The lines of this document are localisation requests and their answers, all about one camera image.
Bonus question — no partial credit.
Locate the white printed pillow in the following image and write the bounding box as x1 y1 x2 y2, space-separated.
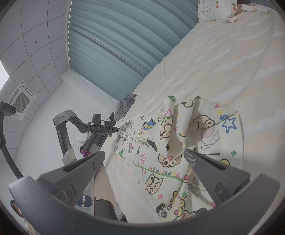
197 0 238 23

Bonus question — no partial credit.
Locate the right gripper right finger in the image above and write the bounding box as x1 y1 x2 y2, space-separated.
183 149 252 206

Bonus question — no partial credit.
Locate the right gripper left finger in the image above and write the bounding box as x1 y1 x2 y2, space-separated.
36 151 106 206

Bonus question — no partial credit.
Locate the ceiling air conditioner vent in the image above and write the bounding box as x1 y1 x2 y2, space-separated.
7 80 38 121

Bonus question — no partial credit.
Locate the blue-green curtain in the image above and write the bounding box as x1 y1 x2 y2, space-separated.
67 0 203 103

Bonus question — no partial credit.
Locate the white trash bin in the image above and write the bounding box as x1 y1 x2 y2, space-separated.
73 130 88 142

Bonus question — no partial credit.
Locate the bed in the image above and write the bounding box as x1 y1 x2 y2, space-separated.
94 0 285 224

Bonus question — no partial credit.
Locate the white printed pyjama top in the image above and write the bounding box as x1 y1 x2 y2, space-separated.
111 96 244 223

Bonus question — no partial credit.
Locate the pile of clothes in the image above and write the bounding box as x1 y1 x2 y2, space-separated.
115 94 138 122

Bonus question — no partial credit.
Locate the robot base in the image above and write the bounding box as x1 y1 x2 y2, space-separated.
75 173 123 222

